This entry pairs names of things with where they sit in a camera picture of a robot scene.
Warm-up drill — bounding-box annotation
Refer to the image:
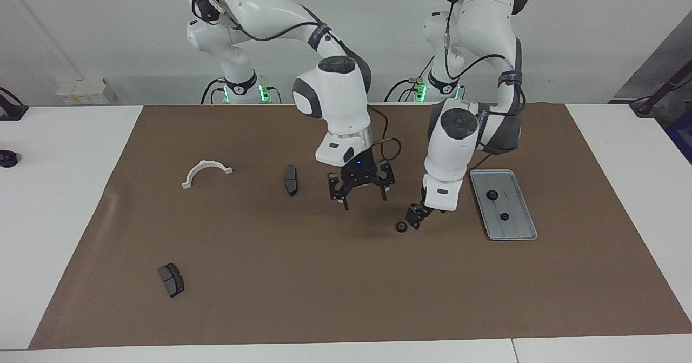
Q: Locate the silver metal tray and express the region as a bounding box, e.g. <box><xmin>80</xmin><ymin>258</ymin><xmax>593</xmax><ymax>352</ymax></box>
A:
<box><xmin>469</xmin><ymin>169</ymin><xmax>539</xmax><ymax>242</ymax></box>

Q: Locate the long dark brake pad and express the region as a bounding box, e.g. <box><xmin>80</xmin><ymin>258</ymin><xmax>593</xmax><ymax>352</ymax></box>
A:
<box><xmin>283</xmin><ymin>164</ymin><xmax>302</xmax><ymax>198</ymax></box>

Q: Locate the brown table mat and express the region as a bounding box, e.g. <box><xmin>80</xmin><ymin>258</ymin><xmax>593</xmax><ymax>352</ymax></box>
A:
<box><xmin>28</xmin><ymin>102</ymin><xmax>692</xmax><ymax>351</ymax></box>

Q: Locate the short dark brake pad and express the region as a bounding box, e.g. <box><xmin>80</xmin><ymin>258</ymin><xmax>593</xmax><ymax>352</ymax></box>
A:
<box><xmin>157</xmin><ymin>263</ymin><xmax>185</xmax><ymax>299</ymax></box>

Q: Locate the black stand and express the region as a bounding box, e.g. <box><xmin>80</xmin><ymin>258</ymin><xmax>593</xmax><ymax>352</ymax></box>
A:
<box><xmin>629</xmin><ymin>74</ymin><xmax>692</xmax><ymax>118</ymax></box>

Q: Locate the blue crate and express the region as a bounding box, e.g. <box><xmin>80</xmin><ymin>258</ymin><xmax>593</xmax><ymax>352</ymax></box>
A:
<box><xmin>665</xmin><ymin>111</ymin><xmax>692</xmax><ymax>164</ymax></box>

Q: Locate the black table clamp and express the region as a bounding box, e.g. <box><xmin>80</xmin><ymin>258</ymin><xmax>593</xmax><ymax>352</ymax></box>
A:
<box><xmin>0</xmin><ymin>87</ymin><xmax>30</xmax><ymax>122</ymax></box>

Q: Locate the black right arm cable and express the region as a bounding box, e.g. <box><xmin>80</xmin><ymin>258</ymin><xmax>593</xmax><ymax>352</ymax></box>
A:
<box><xmin>204</xmin><ymin>0</ymin><xmax>402</xmax><ymax>165</ymax></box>

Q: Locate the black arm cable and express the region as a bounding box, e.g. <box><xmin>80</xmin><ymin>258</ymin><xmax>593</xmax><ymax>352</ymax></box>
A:
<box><xmin>204</xmin><ymin>0</ymin><xmax>402</xmax><ymax>165</ymax></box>
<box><xmin>442</xmin><ymin>0</ymin><xmax>527</xmax><ymax>170</ymax></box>

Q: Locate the black base cable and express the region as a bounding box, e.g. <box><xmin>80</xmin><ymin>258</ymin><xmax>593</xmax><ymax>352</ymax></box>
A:
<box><xmin>199</xmin><ymin>78</ymin><xmax>225</xmax><ymax>105</ymax></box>
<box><xmin>383</xmin><ymin>54</ymin><xmax>436</xmax><ymax>103</ymax></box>

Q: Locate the white half-ring clamp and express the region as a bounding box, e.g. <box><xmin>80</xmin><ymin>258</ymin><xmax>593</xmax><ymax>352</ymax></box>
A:
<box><xmin>181</xmin><ymin>160</ymin><xmax>234</xmax><ymax>190</ymax></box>

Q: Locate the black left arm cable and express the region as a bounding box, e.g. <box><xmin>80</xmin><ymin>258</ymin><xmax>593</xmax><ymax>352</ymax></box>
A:
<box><xmin>442</xmin><ymin>0</ymin><xmax>527</xmax><ymax>170</ymax></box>

